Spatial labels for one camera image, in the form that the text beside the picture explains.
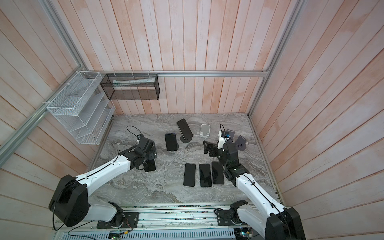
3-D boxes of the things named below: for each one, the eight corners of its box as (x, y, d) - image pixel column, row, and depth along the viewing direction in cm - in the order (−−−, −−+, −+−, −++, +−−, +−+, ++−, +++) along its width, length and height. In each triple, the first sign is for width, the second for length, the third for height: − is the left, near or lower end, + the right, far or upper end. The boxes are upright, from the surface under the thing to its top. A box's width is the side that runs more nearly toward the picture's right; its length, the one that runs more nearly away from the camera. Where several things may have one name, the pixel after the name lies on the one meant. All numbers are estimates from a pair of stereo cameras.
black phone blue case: (167, 152, 101) (164, 137, 88) (168, 147, 103) (165, 133, 90) (176, 152, 101) (175, 137, 88) (177, 147, 103) (175, 133, 90)
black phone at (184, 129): (184, 144, 105) (184, 132, 95) (177, 133, 111) (176, 121, 101) (192, 140, 107) (192, 128, 97) (184, 130, 113) (183, 118, 103)
